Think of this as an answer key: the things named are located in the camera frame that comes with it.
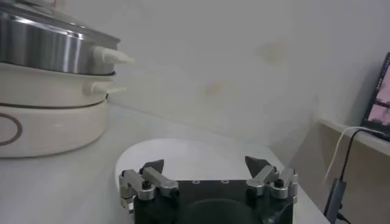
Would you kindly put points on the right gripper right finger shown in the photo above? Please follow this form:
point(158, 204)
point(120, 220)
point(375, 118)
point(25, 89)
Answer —
point(271, 182)

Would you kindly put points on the cream electric cooker pot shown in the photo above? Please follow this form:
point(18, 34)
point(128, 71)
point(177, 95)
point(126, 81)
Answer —
point(61, 131)

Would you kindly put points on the white round plate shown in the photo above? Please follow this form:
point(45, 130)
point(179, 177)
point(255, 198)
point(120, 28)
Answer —
point(198, 158)

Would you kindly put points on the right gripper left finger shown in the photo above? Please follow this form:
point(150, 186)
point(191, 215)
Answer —
point(152, 182)

